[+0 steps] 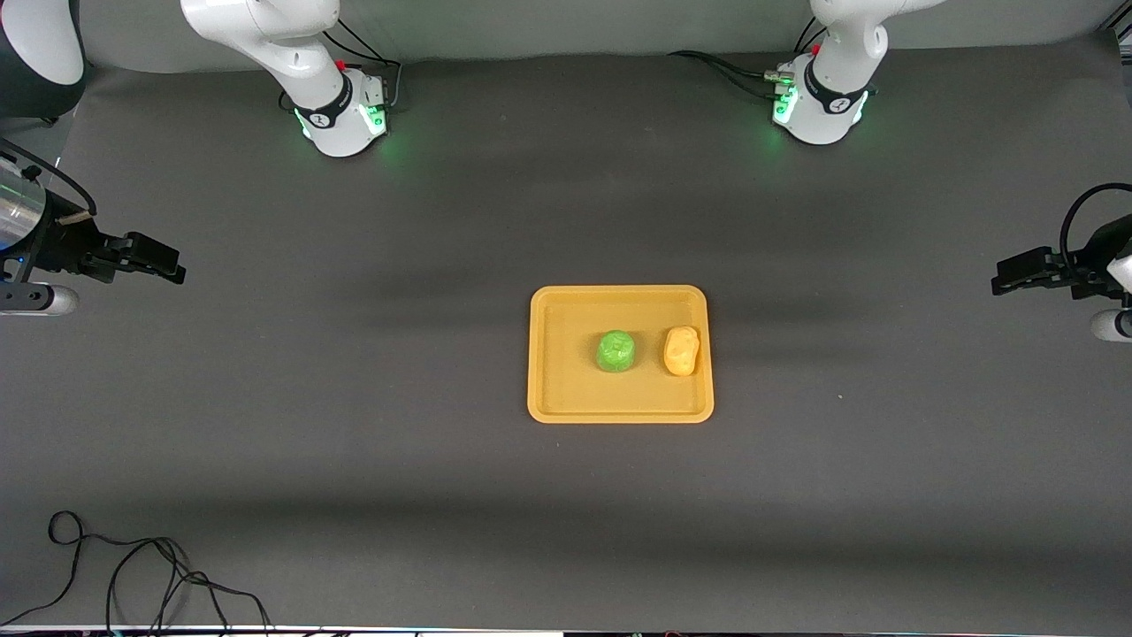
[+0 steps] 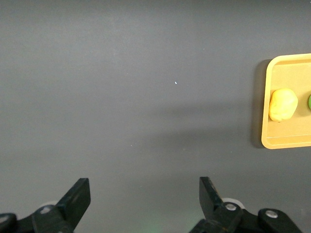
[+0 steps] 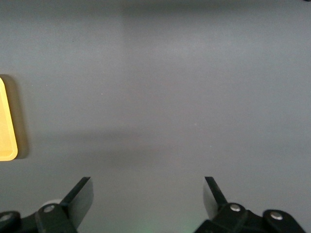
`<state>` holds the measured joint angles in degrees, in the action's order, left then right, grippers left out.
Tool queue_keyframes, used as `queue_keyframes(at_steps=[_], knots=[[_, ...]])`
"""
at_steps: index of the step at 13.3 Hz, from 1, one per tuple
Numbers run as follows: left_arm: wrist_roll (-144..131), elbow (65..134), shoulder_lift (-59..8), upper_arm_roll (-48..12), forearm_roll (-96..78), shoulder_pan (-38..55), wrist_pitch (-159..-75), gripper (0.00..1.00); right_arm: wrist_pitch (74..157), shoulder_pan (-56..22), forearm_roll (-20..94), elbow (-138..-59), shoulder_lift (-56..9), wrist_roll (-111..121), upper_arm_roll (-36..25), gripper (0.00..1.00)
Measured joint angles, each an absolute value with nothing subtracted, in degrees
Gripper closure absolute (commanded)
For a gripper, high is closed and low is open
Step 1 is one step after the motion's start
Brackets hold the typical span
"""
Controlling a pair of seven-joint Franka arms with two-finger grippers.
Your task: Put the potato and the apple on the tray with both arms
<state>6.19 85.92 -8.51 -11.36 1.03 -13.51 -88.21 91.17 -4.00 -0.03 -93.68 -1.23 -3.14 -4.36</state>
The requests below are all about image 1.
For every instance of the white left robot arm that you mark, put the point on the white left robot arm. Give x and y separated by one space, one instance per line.
827 111

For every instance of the green apple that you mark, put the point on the green apple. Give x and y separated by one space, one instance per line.
615 351

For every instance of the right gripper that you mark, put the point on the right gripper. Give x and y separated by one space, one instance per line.
64 245

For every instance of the yellow plastic tray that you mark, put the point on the yellow plastic tray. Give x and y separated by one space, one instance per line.
566 354

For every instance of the yellow potato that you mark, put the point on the yellow potato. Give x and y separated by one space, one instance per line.
682 351

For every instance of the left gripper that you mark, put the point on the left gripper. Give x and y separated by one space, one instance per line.
1081 268

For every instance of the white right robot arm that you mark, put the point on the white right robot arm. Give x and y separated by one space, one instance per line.
329 119

